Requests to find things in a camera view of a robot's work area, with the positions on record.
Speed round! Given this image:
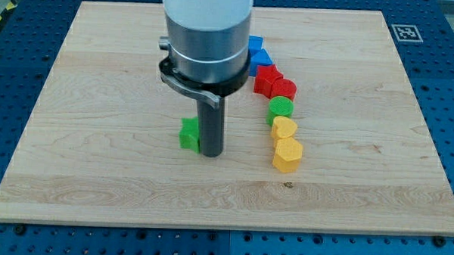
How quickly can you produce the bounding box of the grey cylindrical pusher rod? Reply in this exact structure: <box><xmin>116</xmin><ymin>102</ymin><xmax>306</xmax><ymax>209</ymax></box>
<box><xmin>197</xmin><ymin>98</ymin><xmax>225</xmax><ymax>157</ymax></box>

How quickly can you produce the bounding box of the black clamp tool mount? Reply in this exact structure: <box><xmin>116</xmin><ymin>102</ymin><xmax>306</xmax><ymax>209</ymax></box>
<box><xmin>159</xmin><ymin>52</ymin><xmax>250</xmax><ymax>109</ymax></box>

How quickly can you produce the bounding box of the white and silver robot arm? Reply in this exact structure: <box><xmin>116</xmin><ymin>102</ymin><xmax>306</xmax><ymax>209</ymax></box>
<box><xmin>159</xmin><ymin>0</ymin><xmax>253</xmax><ymax>157</ymax></box>

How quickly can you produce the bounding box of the yellow hexagon block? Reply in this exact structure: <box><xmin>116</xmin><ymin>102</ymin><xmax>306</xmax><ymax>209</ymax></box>
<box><xmin>272</xmin><ymin>137</ymin><xmax>303</xmax><ymax>173</ymax></box>

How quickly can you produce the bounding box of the green star block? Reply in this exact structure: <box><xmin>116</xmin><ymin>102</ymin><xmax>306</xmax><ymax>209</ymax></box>
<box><xmin>179</xmin><ymin>117</ymin><xmax>201</xmax><ymax>154</ymax></box>

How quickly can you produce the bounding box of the red star block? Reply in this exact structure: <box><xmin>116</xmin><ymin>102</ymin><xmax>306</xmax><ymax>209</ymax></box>
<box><xmin>253</xmin><ymin>65</ymin><xmax>283</xmax><ymax>98</ymax></box>

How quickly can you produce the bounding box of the blue triangle block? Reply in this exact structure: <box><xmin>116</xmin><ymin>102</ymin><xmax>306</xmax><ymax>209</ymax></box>
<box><xmin>249</xmin><ymin>48</ymin><xmax>273</xmax><ymax>77</ymax></box>

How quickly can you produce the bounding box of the blue cube block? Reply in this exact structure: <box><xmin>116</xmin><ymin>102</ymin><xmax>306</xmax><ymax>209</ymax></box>
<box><xmin>248</xmin><ymin>36</ymin><xmax>263</xmax><ymax>56</ymax></box>

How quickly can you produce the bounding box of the green cylinder block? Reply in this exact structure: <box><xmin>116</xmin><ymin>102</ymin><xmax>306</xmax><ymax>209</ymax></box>
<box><xmin>266</xmin><ymin>96</ymin><xmax>294</xmax><ymax>126</ymax></box>

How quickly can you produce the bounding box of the red cylinder block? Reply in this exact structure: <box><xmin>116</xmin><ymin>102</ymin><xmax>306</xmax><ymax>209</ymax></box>
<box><xmin>270</xmin><ymin>78</ymin><xmax>297</xmax><ymax>101</ymax></box>

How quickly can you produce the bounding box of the yellow heart block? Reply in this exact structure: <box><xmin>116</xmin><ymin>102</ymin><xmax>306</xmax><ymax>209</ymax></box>
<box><xmin>271</xmin><ymin>116</ymin><xmax>298</xmax><ymax>141</ymax></box>

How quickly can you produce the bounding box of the light wooden board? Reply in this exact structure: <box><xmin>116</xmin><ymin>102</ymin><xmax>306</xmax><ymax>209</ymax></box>
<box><xmin>0</xmin><ymin>2</ymin><xmax>454</xmax><ymax>236</ymax></box>

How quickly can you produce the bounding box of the white fiducial marker tag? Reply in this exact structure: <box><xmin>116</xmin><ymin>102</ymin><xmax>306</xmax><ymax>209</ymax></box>
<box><xmin>392</xmin><ymin>23</ymin><xmax>423</xmax><ymax>42</ymax></box>

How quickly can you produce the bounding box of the black yellow hazard tape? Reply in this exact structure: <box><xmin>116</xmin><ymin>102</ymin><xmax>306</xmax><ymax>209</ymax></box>
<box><xmin>0</xmin><ymin>0</ymin><xmax>18</xmax><ymax>32</ymax></box>

